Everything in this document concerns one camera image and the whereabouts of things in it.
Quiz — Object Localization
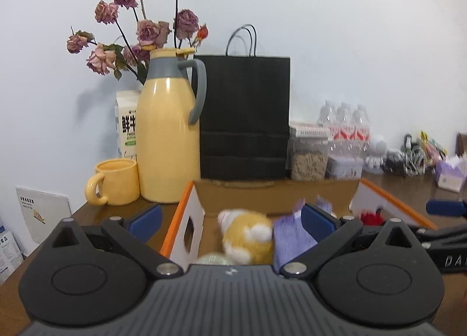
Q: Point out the purple cloth pouch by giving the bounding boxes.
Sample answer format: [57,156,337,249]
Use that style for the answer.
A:
[273,196,336,276]

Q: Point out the red artificial rose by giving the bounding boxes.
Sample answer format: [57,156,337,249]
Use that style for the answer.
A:
[359,212,385,226]

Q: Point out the yellow white plush toy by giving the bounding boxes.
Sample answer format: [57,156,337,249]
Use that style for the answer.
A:
[218,209,275,266]

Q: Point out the purple tissue box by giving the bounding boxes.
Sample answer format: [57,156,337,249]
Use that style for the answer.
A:
[435,155,466,193]

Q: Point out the yellow ceramic mug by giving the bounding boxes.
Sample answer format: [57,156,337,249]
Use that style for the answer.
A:
[85,158,140,206]

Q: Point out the red cardboard pumpkin box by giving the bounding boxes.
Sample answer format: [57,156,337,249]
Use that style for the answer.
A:
[160,179,437,269]

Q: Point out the colourful snack packets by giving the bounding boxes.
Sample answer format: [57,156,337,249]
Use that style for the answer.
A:
[419,131,447,166]

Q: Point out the decorated tin box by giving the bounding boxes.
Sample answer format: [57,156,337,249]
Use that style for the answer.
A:
[325,155,364,180]

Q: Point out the clear container with nuts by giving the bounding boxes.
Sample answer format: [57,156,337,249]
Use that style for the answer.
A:
[290,137,328,182]

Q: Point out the white robot figurine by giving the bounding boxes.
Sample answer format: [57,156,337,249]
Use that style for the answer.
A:
[363,135,388,174]

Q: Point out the yellow thermos jug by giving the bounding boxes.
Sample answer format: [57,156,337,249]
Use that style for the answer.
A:
[135,48,207,203]

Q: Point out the white flat box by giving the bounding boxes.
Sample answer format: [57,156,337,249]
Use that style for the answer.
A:
[289,122,331,139]

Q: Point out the middle water bottle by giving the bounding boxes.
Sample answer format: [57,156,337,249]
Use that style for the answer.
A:
[337,102,354,157]

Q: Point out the water bottle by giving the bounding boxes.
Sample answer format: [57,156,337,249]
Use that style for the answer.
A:
[317,100,338,134]
[352,104,370,158]
[337,102,354,157]

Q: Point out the right water bottle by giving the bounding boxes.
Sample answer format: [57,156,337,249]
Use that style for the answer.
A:
[352,104,370,158]

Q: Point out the left water bottle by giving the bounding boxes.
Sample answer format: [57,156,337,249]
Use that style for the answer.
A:
[317,100,338,134]

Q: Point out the black paper bag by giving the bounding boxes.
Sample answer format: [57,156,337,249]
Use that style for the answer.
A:
[197,24,290,181]

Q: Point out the white milk carton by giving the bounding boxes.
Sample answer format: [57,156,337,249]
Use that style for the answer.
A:
[114,90,141,160]

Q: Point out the blue white booklets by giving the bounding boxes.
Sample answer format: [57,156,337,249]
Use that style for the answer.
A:
[0,224,24,285]

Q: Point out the dried pink rose bouquet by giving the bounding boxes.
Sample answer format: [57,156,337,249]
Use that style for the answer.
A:
[67,0,209,84]

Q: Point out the tangled chargers and cables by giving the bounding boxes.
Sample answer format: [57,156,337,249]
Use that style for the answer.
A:
[384,132,428,178]

